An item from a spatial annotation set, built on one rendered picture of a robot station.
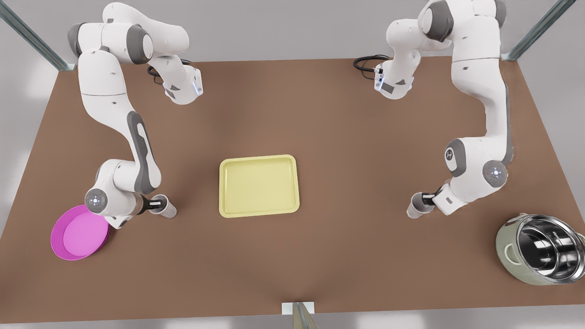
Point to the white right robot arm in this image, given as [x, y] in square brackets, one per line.
[109, 82]

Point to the grey-green steel pot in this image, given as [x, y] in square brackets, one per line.
[544, 249]

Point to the yellow rectangular tray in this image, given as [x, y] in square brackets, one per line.
[259, 185]

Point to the magenta plate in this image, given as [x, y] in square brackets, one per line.
[80, 233]

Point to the silver frame post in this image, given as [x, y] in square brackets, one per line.
[301, 315]
[32, 36]
[534, 32]

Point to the white cup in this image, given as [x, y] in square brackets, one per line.
[166, 208]
[417, 207]

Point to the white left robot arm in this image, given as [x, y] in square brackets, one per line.
[480, 77]

